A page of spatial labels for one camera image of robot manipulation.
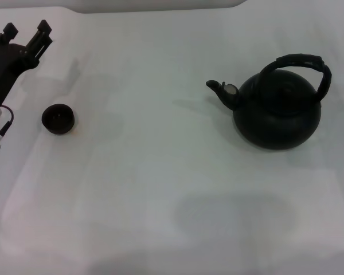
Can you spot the white rounded background panel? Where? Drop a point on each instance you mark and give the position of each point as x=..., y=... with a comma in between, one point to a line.
x=160, y=4

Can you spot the dark brown teacup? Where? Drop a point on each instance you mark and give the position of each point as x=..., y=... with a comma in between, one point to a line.
x=58, y=118

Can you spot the black round teapot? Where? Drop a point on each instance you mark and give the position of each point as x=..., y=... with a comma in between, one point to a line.
x=275, y=123

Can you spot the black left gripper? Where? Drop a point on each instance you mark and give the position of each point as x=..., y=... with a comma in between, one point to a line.
x=5, y=66

